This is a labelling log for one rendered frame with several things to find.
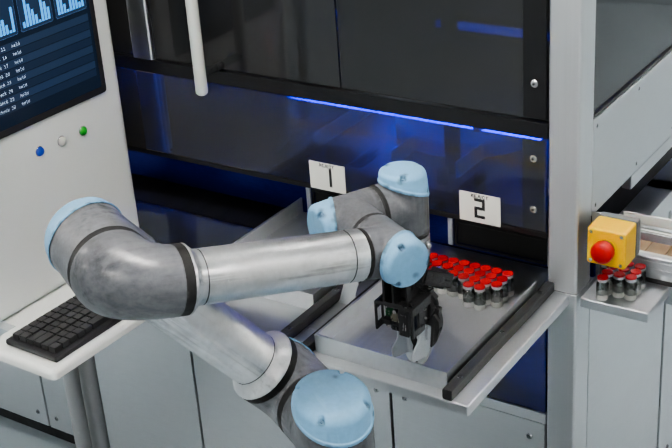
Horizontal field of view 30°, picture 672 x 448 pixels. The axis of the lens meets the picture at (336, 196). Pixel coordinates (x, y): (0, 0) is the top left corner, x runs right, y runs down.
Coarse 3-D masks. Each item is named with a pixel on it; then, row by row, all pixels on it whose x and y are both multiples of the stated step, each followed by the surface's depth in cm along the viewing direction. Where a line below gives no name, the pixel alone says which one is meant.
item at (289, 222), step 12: (300, 204) 268; (276, 216) 261; (288, 216) 265; (300, 216) 267; (264, 228) 258; (276, 228) 262; (288, 228) 262; (300, 228) 262; (240, 240) 251; (252, 240) 255; (324, 288) 232; (276, 300) 235; (288, 300) 233; (300, 300) 232; (312, 300) 230
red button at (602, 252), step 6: (594, 246) 219; (600, 246) 218; (606, 246) 218; (612, 246) 219; (594, 252) 219; (600, 252) 218; (606, 252) 218; (612, 252) 219; (594, 258) 220; (600, 258) 219; (606, 258) 218; (612, 258) 220
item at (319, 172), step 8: (312, 168) 252; (320, 168) 251; (328, 168) 250; (336, 168) 249; (344, 168) 248; (312, 176) 253; (320, 176) 252; (328, 176) 251; (336, 176) 249; (344, 176) 248; (312, 184) 254; (320, 184) 253; (328, 184) 251; (336, 184) 250; (344, 184) 249; (336, 192) 251; (344, 192) 250
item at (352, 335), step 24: (528, 288) 226; (360, 312) 228; (384, 312) 228; (456, 312) 227; (480, 312) 226; (504, 312) 219; (336, 336) 222; (360, 336) 221; (384, 336) 221; (456, 336) 219; (480, 336) 212; (360, 360) 213; (384, 360) 210; (408, 360) 207; (432, 360) 213; (456, 360) 206; (432, 384) 206
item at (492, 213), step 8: (464, 192) 234; (472, 192) 233; (464, 200) 234; (472, 200) 233; (488, 200) 231; (496, 200) 230; (464, 208) 235; (472, 208) 234; (488, 208) 232; (496, 208) 231; (464, 216) 236; (472, 216) 235; (488, 216) 233; (496, 216) 232; (488, 224) 234; (496, 224) 233
